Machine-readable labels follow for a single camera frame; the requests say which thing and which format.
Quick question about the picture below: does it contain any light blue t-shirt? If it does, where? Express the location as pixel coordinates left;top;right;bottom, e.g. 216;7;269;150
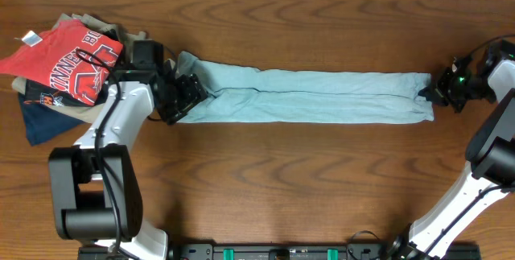
178;52;434;124

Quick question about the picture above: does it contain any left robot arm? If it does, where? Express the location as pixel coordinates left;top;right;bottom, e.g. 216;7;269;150
48;39;207;260

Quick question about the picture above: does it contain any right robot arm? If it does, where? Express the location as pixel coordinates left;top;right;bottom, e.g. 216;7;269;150
378;34;514;259

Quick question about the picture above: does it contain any khaki folded garment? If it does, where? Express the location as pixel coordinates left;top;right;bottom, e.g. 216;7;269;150
11;13;148;124

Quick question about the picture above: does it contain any red printed folded t-shirt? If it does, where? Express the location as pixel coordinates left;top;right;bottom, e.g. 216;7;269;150
1;19;123;105

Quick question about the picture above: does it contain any navy blue folded garment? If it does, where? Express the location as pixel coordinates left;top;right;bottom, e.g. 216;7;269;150
18;93;84;146

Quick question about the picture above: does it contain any black printed folded t-shirt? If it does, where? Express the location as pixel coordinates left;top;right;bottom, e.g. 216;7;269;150
25;35;119;106

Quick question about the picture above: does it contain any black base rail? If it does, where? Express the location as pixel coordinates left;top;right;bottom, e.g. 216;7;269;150
76;229;482;260

